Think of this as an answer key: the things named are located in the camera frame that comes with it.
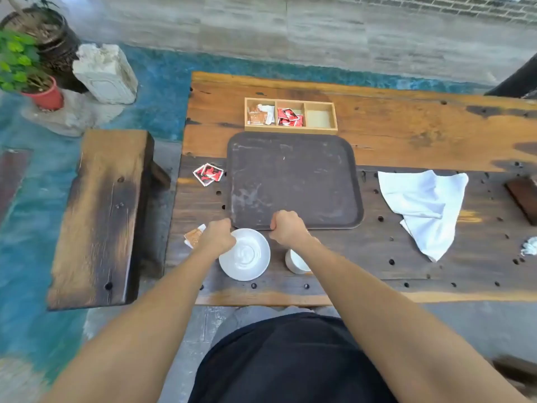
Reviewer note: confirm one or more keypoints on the person's right hand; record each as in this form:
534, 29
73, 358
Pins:
289, 228

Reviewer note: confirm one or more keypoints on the person's black shirt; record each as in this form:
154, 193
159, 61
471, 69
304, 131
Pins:
293, 360

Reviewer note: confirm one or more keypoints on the black cylindrical planter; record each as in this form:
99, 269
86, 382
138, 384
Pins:
516, 81

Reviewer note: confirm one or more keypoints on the dark brown tray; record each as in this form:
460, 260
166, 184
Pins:
293, 176

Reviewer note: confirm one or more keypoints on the person's left hand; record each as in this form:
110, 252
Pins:
216, 238

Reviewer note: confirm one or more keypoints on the small potted tree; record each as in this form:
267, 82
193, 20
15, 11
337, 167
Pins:
19, 6

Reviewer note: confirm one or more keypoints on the wooden three-compartment box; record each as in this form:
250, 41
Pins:
319, 119

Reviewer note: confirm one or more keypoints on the person's right forearm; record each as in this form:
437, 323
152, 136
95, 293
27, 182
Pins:
377, 314

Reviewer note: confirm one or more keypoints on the white stone block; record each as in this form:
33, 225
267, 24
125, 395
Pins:
105, 73

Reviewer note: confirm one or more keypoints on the person's left forearm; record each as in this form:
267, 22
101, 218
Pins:
147, 323

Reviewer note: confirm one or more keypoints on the large dark plant pot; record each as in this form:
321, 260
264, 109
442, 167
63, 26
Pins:
63, 46

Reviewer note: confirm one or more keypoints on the burnt wooden bench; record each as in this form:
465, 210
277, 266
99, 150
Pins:
516, 371
100, 214

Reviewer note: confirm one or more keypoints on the white ceramic cup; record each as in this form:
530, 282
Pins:
295, 264

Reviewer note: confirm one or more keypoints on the white cloth napkin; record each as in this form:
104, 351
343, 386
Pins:
423, 201

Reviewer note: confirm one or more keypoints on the dark wooden tissue box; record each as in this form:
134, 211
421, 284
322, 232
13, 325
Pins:
526, 201

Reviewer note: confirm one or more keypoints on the green leafy plant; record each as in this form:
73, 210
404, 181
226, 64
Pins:
17, 58

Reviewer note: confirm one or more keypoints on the white saucer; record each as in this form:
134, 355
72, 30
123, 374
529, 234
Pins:
247, 264

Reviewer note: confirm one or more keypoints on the flat grey stone base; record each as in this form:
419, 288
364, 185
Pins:
75, 117

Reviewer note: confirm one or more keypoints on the crumpled white tissue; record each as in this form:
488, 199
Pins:
530, 247

